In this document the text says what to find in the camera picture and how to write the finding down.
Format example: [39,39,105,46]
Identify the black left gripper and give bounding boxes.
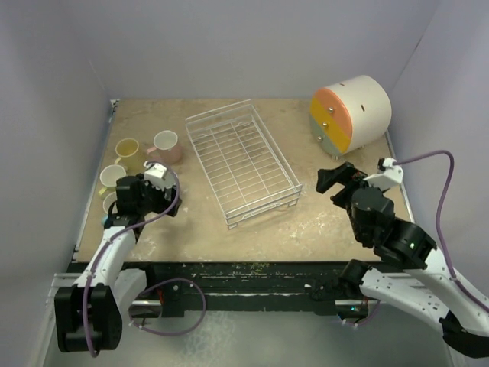
[135,174,180,217]

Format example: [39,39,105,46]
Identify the light blue mug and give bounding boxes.
[102,192,117,225]

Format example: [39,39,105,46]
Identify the pink faceted mug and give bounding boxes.
[146,130,183,165]

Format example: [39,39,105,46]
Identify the yellow-green faceted mug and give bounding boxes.
[99,164,126,198]

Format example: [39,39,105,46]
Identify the pale yellow round mug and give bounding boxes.
[115,138,147,174]

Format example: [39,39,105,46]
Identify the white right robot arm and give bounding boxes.
[316,158,488,359]

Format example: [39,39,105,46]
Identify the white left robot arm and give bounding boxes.
[54,164,181,356]

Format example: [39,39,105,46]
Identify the round cream drawer cabinet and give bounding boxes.
[309,75,392,157]

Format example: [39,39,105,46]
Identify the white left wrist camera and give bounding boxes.
[144,161,167,190]

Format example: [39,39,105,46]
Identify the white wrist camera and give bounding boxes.
[144,161,167,190]
[364,158,404,192]

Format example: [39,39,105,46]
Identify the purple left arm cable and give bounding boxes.
[82,170,207,359]

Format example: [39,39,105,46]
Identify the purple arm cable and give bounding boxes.
[335,149,489,328]
[82,170,207,359]

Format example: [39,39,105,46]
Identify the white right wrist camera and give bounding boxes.
[364,158,404,192]

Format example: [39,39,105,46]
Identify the white wire dish rack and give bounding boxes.
[185,99,303,229]

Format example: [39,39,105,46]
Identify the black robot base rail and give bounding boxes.
[125,261,386,319]

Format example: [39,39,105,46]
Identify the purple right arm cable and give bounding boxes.
[335,149,489,328]

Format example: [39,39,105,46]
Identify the aluminium frame rail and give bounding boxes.
[28,271,468,367]

